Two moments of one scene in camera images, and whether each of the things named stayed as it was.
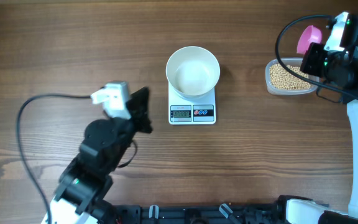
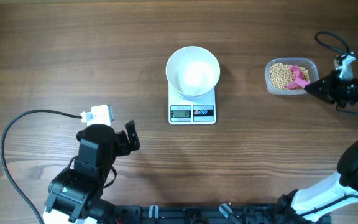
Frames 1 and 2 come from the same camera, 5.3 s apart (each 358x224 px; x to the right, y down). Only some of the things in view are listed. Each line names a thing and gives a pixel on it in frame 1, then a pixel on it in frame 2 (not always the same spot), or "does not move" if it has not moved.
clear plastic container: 280,81 does not move
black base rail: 214,214 does not move
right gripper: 309,65 to 327,89
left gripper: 140,107 to 123,147
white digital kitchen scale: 189,111 does not move
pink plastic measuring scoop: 309,35 to 299,82
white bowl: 192,71 does not move
